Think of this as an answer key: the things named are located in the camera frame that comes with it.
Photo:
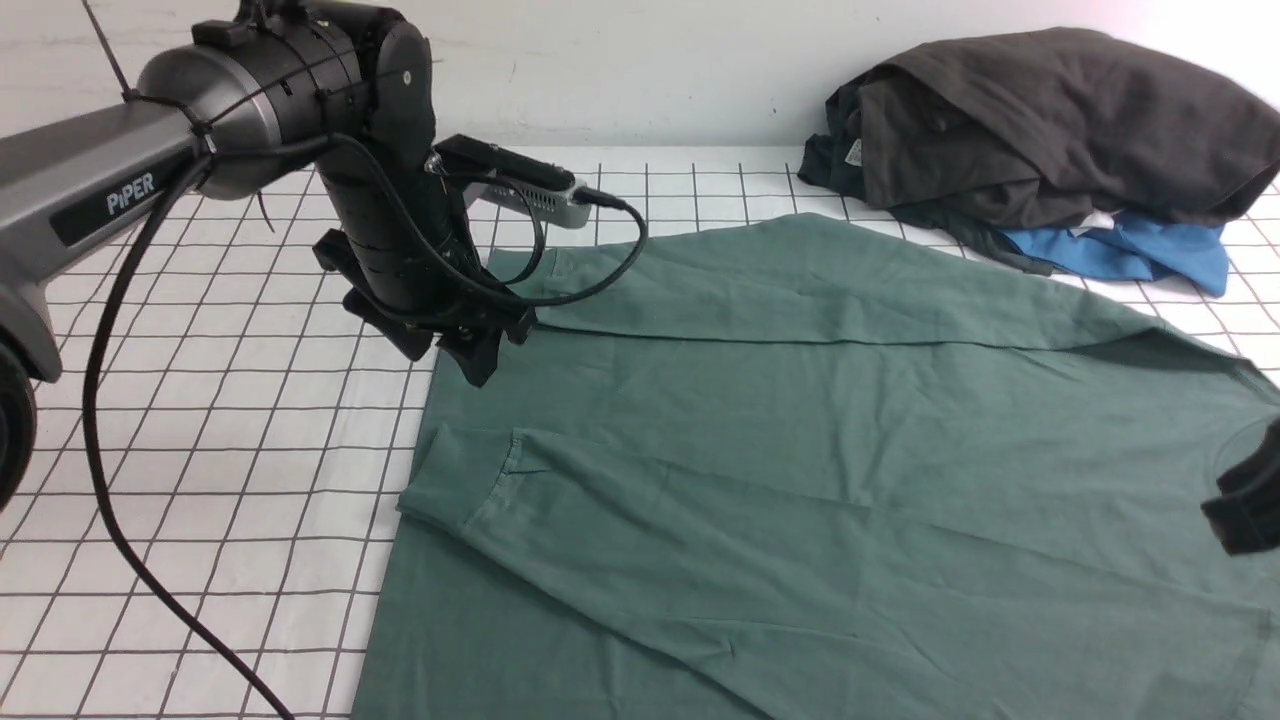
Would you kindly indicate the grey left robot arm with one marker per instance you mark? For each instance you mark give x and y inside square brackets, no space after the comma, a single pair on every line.
[343,87]

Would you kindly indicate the green long sleeve shirt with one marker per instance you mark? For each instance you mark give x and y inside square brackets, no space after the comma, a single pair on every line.
[801,470]

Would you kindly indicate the dark grey garment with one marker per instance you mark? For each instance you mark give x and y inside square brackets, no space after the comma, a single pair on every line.
[1042,129]

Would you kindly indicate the blue garment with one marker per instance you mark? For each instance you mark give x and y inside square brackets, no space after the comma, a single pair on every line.
[1133,248]

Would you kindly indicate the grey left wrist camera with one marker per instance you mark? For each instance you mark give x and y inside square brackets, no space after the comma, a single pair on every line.
[549,194]

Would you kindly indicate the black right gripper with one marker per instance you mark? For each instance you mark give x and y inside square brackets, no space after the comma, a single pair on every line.
[1244,517]

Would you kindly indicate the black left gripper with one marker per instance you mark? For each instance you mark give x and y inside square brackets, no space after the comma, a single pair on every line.
[404,246]

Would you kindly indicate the white grid table cloth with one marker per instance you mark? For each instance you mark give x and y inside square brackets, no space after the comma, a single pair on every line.
[255,437]

